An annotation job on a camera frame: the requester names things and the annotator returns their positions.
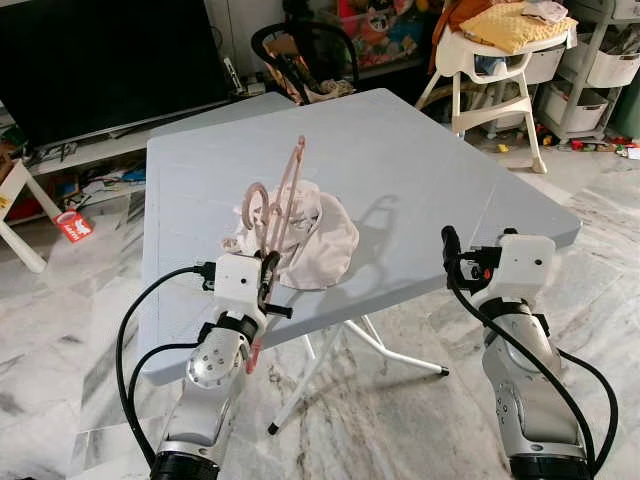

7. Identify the yellow quilted cushion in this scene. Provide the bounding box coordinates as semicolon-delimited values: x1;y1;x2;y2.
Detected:
460;2;579;57

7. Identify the small white cloth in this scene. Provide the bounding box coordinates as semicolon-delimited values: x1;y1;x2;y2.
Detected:
520;0;573;24

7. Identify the white television stand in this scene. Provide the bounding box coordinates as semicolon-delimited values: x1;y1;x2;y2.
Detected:
25;92;296;201

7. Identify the pale pink garment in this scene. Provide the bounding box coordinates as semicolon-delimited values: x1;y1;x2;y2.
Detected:
222;180;361;292

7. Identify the grey folding table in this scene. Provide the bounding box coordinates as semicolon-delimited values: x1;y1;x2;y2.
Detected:
138;88;583;434

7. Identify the small white side table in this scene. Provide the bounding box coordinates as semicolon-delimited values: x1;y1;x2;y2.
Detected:
0;160;49;275

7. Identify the grey drawer trolley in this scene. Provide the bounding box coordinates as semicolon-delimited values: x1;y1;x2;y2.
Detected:
540;0;640;143

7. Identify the black television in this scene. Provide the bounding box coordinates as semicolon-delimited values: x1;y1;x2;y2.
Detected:
0;0;239;153

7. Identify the pink plastic hanger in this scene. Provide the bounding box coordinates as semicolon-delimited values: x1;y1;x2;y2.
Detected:
243;135;309;374

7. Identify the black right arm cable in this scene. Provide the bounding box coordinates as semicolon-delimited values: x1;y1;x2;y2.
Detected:
555;348;619;473
445;255;598;471

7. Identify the white baby high chair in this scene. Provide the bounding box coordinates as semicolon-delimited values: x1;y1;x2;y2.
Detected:
415;20;581;176

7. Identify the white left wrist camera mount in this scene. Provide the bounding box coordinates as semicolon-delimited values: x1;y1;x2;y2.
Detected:
212;253;267;320

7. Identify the red white packet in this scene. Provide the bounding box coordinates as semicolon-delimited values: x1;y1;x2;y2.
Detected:
53;210;95;245

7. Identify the orange brown bag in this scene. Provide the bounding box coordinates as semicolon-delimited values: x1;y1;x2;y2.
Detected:
430;0;501;77

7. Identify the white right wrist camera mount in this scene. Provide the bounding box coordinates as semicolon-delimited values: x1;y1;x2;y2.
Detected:
495;234;557;302

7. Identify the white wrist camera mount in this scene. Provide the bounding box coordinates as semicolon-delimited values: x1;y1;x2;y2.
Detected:
495;234;557;302
212;253;267;320

